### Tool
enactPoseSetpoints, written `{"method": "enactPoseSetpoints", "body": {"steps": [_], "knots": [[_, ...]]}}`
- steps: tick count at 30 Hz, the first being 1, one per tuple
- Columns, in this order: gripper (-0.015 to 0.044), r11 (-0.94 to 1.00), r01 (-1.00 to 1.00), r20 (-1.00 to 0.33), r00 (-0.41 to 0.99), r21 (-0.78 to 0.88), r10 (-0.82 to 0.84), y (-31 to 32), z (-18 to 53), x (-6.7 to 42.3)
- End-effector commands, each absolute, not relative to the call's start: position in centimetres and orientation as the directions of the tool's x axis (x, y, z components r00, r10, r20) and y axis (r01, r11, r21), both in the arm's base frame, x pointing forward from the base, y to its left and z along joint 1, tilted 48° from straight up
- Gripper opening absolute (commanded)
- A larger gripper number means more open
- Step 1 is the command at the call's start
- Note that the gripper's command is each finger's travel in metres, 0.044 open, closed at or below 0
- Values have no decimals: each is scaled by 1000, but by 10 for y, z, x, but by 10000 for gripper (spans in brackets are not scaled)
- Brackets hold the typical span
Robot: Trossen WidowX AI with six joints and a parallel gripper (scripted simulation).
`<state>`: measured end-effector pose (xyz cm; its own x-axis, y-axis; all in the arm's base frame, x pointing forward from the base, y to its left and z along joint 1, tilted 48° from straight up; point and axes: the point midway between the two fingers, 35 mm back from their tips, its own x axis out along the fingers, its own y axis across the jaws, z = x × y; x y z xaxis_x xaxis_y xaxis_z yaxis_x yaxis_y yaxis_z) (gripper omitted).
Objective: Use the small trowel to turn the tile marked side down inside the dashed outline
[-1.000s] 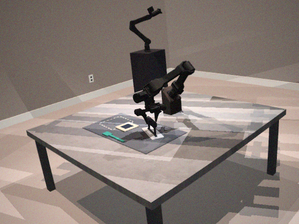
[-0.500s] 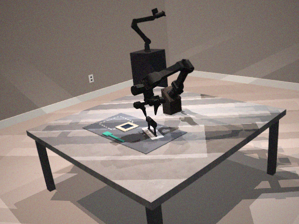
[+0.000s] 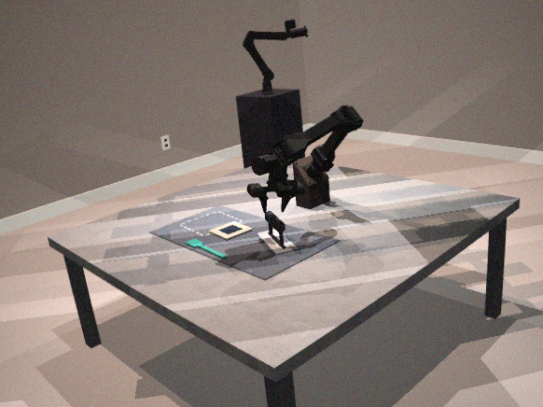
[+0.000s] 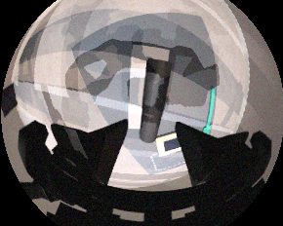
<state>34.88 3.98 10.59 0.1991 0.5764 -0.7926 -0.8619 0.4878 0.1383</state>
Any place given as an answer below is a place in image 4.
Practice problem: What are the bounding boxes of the tan tile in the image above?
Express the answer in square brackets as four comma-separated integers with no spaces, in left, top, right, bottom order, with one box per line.
[156,132,181,157]

